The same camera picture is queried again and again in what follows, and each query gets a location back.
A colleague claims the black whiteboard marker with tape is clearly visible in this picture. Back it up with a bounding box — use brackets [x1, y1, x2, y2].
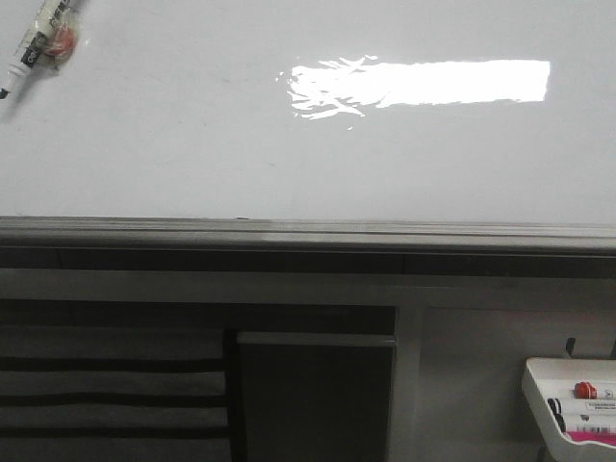
[1, 1, 84, 100]

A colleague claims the dark grey cabinet panel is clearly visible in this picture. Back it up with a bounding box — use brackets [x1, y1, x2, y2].
[239, 332, 396, 461]

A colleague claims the white plastic marker tray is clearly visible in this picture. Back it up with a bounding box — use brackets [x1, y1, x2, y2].
[522, 357, 615, 461]

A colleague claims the grey black striped fabric organizer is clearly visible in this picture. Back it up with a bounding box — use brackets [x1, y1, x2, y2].
[1, 326, 244, 461]

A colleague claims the red capped marker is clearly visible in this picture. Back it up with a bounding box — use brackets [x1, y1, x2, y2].
[574, 381, 616, 400]

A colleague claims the white whiteboard with grey frame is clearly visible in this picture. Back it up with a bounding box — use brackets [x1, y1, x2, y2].
[1, 1, 615, 278]

